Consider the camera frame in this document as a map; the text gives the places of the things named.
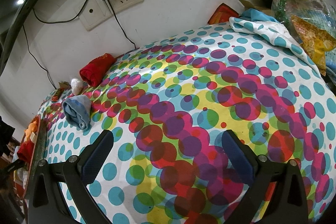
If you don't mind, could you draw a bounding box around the red packet by wall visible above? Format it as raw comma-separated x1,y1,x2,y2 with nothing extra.
207,3,239,25

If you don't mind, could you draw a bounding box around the small white sock ball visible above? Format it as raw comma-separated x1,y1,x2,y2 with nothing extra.
70,78,84,96

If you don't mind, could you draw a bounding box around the red sock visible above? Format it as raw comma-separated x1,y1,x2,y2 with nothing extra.
79,53,117,87
17,140,34,163

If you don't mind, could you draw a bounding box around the plastic bag with snacks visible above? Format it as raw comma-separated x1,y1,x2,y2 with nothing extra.
272,0,335,76

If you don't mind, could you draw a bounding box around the red rolled sock back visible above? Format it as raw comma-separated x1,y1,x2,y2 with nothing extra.
79,53,117,87

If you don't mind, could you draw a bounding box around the white wall socket plate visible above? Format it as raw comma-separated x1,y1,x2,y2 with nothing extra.
79,0,144,31

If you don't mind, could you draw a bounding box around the polka dot tablecloth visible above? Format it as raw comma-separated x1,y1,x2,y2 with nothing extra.
39,19,335,223

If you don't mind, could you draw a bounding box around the red candy wrapper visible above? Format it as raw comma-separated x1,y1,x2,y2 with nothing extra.
51,81,71,102

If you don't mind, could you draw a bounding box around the round red tray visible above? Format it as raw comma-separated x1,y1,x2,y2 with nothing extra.
14,115,47,200

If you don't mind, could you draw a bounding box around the red sock front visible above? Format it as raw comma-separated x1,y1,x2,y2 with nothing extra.
17,140,34,163

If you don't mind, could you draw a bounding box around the orange plush toy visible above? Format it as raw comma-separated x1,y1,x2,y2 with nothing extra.
24,121,38,142

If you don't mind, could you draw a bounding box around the light blue sock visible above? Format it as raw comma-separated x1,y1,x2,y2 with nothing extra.
62,95,92,130

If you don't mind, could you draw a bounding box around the black cable left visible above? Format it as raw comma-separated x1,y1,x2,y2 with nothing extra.
22,25,57,90

